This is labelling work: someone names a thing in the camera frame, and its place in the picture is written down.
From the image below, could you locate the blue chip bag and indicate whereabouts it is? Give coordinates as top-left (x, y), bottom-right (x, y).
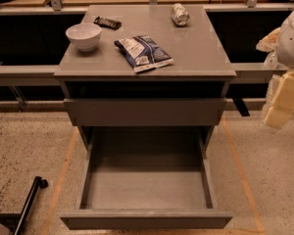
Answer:
top-left (115, 35), bottom-right (173, 73)

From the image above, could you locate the grey drawer cabinet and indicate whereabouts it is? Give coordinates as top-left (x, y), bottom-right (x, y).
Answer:
top-left (54, 5), bottom-right (236, 142)

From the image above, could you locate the dark snack bar wrapper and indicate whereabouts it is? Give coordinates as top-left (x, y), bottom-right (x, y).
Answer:
top-left (94, 17), bottom-right (122, 30)

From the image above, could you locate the crushed silver can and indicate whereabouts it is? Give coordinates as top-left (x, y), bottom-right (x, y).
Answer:
top-left (171, 3), bottom-right (190, 26)

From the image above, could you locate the open grey bottom drawer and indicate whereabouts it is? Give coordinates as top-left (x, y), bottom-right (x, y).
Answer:
top-left (61, 126), bottom-right (233, 230)

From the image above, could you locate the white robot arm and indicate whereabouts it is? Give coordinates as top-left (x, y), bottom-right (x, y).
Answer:
top-left (256, 10), bottom-right (294, 129)

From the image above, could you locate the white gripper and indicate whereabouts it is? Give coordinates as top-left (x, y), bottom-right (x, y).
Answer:
top-left (256, 27), bottom-right (294, 129)

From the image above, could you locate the grey middle drawer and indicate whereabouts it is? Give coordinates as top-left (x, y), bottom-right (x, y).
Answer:
top-left (64, 98), bottom-right (226, 126)

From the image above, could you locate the black chair base leg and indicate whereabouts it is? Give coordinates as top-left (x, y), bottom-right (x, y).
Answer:
top-left (0, 176), bottom-right (48, 235)

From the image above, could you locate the white bowl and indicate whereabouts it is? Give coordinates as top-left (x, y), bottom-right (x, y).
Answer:
top-left (66, 23), bottom-right (102, 51)

